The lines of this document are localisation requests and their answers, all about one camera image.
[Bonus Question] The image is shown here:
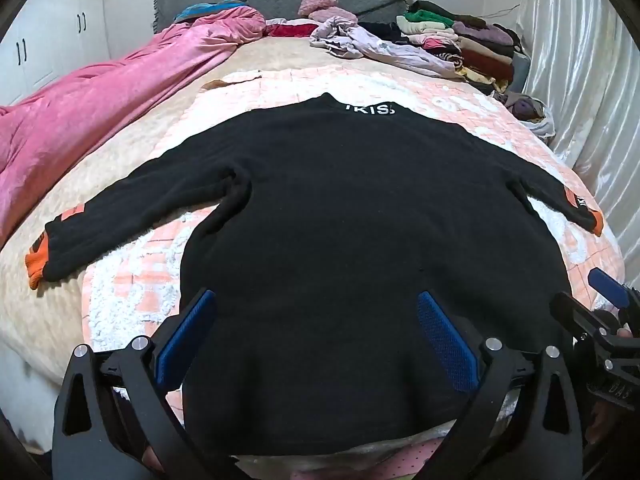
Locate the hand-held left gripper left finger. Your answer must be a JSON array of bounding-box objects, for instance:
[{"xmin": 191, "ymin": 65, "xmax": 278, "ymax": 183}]
[{"xmin": 51, "ymin": 287, "xmax": 236, "ymax": 480}]

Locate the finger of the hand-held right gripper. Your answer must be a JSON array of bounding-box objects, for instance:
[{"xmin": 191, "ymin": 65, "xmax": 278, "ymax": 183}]
[
  {"xmin": 549, "ymin": 292, "xmax": 609, "ymax": 344},
  {"xmin": 588, "ymin": 267, "xmax": 632, "ymax": 307}
]

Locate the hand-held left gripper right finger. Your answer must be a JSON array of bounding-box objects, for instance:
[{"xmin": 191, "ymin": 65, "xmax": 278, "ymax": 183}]
[{"xmin": 415, "ymin": 290, "xmax": 587, "ymax": 480}]

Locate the black sweater with orange cuffs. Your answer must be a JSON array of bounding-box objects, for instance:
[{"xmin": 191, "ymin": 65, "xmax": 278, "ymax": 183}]
[{"xmin": 25, "ymin": 91, "xmax": 606, "ymax": 453}]

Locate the white bag of clothes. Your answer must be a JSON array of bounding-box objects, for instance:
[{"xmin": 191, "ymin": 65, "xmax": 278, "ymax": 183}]
[{"xmin": 500, "ymin": 91, "xmax": 557, "ymax": 138}]

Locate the pile of folded clothes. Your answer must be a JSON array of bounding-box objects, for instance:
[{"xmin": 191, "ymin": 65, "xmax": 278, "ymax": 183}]
[{"xmin": 395, "ymin": 0, "xmax": 526, "ymax": 93}]

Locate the orange white checked blanket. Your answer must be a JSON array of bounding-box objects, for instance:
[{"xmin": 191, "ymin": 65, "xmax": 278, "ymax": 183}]
[{"xmin": 80, "ymin": 65, "xmax": 628, "ymax": 480}]

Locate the person's pink dotted clothing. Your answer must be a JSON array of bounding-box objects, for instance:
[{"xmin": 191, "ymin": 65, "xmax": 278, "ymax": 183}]
[{"xmin": 235, "ymin": 437, "xmax": 451, "ymax": 480}]

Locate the beige fleece bed sheet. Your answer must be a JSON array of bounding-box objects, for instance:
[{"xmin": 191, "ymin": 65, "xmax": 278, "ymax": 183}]
[{"xmin": 0, "ymin": 35, "xmax": 501, "ymax": 411}]

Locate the white satin curtain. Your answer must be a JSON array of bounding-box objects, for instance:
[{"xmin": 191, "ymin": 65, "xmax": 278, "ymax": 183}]
[{"xmin": 517, "ymin": 0, "xmax": 640, "ymax": 271}]

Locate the grey blue cushion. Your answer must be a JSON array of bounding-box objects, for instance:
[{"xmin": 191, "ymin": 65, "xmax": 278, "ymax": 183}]
[{"xmin": 512, "ymin": 52, "xmax": 532, "ymax": 93}]

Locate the pink velvet quilt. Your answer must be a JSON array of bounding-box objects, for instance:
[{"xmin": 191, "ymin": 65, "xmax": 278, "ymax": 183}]
[{"xmin": 0, "ymin": 5, "xmax": 267, "ymax": 251}]

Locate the crumpled lilac garment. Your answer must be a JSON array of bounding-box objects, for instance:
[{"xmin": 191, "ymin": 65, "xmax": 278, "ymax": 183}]
[{"xmin": 309, "ymin": 15, "xmax": 463, "ymax": 78}]

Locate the black crumpled garment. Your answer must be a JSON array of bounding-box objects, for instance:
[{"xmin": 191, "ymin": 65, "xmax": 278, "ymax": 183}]
[{"xmin": 357, "ymin": 21, "xmax": 403, "ymax": 43}]

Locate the red white cloth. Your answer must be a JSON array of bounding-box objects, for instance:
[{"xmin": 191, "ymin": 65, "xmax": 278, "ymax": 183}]
[{"xmin": 264, "ymin": 17, "xmax": 321, "ymax": 39}]

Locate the blue cloth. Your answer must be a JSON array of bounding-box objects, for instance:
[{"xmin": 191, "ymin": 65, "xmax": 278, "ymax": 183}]
[{"xmin": 175, "ymin": 0, "xmax": 251, "ymax": 23}]

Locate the white wardrobe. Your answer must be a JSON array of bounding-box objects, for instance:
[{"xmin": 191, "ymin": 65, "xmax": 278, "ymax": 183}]
[{"xmin": 0, "ymin": 0, "xmax": 108, "ymax": 106}]

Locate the grey quilted headboard cover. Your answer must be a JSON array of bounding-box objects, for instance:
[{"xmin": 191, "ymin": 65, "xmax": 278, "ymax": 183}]
[{"xmin": 152, "ymin": 0, "xmax": 413, "ymax": 36}]

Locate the pink fluffy garment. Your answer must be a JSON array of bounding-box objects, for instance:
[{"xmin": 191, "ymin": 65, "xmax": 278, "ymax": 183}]
[{"xmin": 298, "ymin": 0, "xmax": 358, "ymax": 23}]

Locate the black cable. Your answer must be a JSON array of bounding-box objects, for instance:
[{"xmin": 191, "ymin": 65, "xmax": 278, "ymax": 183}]
[{"xmin": 481, "ymin": 4, "xmax": 522, "ymax": 19}]

